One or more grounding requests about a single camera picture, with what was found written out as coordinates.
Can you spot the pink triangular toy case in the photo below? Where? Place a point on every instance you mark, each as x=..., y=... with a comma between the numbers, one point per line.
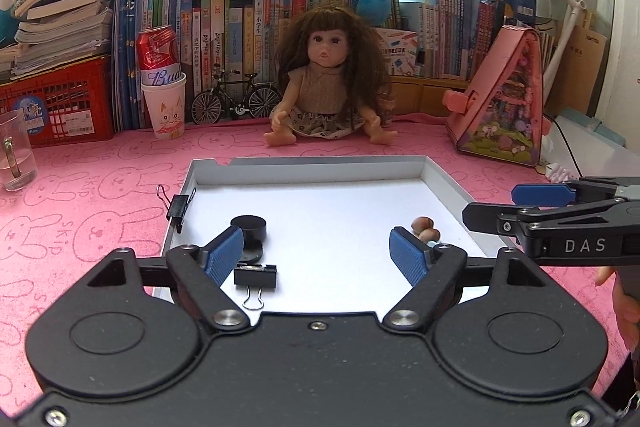
x=505, y=122

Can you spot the white cardboard box tray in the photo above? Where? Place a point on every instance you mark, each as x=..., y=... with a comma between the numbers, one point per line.
x=325, y=207

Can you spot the black toy bicycle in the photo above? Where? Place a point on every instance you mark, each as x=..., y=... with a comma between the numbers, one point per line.
x=220, y=93

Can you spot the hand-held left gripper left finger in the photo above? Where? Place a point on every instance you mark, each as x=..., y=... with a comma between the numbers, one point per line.
x=225, y=257

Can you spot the pale blue white container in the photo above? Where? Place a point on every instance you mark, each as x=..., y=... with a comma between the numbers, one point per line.
x=590, y=142

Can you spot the red drink can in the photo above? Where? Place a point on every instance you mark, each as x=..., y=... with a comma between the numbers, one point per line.
x=157, y=54

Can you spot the brown hazelnut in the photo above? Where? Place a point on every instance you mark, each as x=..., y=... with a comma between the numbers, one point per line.
x=420, y=223
x=430, y=235

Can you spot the row of upright books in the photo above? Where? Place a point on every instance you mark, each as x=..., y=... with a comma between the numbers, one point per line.
x=240, y=37

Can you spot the printed white carton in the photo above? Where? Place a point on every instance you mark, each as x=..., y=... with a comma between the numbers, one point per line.
x=395, y=52

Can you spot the large red plastic basket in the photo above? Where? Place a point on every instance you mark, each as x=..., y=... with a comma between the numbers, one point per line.
x=75, y=102

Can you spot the large black binder clip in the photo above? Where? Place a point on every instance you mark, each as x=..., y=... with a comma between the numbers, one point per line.
x=255, y=277

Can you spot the small black binder clip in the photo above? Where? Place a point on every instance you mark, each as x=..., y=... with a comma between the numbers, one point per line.
x=179, y=206

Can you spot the clear glass mug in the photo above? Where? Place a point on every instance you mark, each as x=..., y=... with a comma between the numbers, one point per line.
x=20, y=157

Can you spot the white pipe stand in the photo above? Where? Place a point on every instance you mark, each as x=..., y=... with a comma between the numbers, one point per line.
x=565, y=37

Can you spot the stack of flat books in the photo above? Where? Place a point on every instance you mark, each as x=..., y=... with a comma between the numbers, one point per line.
x=65, y=27

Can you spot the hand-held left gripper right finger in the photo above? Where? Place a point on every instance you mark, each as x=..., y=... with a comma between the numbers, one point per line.
x=407, y=257

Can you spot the brown cardboard box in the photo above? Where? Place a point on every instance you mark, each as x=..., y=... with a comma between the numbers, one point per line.
x=585, y=57

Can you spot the pink rabbit-print mat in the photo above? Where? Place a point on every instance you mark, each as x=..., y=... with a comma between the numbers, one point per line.
x=100, y=217

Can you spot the hollow black round lid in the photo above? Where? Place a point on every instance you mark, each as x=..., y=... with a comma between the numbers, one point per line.
x=252, y=252

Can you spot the white paper cup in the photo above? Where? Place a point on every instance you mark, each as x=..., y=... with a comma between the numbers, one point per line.
x=165, y=112

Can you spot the brown-haired doll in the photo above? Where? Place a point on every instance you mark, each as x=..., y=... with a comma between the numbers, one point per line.
x=320, y=87

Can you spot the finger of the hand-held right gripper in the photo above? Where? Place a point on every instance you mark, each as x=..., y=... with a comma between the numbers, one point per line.
x=542, y=194
x=495, y=214

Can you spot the black round cap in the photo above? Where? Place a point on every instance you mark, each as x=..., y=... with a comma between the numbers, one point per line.
x=248, y=227

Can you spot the wooden drawer box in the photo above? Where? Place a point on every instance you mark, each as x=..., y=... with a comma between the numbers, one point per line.
x=425, y=94

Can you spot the person's right hand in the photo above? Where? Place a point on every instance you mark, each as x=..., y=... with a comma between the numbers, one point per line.
x=625, y=317

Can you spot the blue and white plush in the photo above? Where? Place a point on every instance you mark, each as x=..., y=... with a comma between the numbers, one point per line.
x=7, y=22

